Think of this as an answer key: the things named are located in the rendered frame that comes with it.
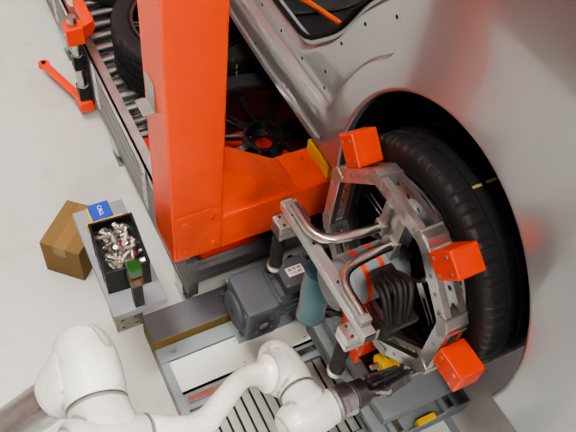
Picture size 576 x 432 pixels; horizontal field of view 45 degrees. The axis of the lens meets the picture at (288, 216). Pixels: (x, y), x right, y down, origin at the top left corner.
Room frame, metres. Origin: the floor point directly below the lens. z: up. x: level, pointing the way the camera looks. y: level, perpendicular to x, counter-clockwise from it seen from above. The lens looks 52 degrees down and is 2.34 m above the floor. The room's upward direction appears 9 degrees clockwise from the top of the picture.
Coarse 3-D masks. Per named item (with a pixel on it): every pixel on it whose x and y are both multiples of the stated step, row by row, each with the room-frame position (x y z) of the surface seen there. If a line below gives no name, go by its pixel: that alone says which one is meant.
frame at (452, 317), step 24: (336, 168) 1.27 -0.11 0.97; (360, 168) 1.20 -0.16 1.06; (384, 168) 1.16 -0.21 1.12; (336, 192) 1.25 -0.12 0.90; (384, 192) 1.10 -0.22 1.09; (408, 192) 1.10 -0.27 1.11; (336, 216) 1.26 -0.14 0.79; (408, 216) 1.02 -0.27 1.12; (432, 216) 1.03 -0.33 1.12; (432, 240) 0.97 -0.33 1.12; (432, 288) 0.91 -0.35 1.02; (456, 288) 0.91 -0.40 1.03; (456, 312) 0.88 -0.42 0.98; (384, 336) 0.99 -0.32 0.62; (432, 336) 0.86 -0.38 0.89; (456, 336) 0.85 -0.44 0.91; (408, 360) 0.88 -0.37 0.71; (432, 360) 0.83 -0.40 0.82
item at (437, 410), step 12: (312, 336) 1.24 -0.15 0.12; (324, 336) 1.23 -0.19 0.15; (324, 348) 1.17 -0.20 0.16; (324, 360) 1.16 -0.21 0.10; (348, 372) 1.10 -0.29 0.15; (444, 396) 1.05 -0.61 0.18; (456, 396) 1.08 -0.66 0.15; (420, 408) 1.01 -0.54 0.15; (432, 408) 1.02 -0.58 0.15; (444, 408) 1.02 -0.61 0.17; (456, 408) 1.03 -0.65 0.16; (360, 420) 0.95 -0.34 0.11; (372, 420) 0.95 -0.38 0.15; (396, 420) 0.94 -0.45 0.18; (408, 420) 0.97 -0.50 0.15; (420, 420) 0.96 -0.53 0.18; (432, 420) 0.97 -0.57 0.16
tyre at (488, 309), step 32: (416, 128) 1.33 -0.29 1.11; (448, 128) 1.30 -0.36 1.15; (384, 160) 1.25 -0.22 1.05; (416, 160) 1.16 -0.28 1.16; (448, 160) 1.16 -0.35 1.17; (480, 160) 1.17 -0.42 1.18; (448, 192) 1.07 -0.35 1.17; (480, 192) 1.08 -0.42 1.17; (352, 224) 1.29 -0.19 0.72; (448, 224) 1.03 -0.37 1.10; (480, 224) 1.01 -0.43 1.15; (512, 224) 1.03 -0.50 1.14; (512, 256) 0.97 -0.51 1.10; (480, 288) 0.90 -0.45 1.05; (512, 288) 0.92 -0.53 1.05; (480, 320) 0.87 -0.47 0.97; (512, 320) 0.89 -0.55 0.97; (480, 352) 0.84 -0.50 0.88
